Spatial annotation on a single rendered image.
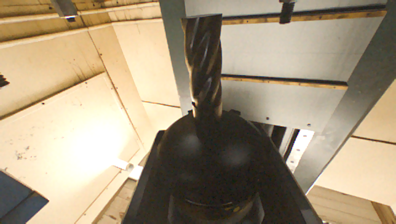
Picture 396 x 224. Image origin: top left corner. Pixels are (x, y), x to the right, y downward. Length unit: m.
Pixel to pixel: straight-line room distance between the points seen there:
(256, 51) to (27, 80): 1.02
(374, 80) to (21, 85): 1.34
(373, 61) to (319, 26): 0.18
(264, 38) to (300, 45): 0.09
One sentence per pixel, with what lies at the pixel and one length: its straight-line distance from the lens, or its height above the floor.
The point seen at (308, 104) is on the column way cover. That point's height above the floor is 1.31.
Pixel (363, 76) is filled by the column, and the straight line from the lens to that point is 0.62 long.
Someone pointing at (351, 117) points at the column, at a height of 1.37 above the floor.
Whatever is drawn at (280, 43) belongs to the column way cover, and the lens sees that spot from 0.49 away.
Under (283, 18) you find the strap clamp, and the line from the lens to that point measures 0.20.
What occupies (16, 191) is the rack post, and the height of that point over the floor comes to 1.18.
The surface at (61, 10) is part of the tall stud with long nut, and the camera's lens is 0.36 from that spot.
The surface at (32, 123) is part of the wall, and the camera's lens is 1.11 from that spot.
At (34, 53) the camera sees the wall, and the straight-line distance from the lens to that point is 1.10.
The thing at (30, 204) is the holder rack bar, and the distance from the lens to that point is 0.31.
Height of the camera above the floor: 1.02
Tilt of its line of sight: 37 degrees up
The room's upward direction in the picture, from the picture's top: 173 degrees clockwise
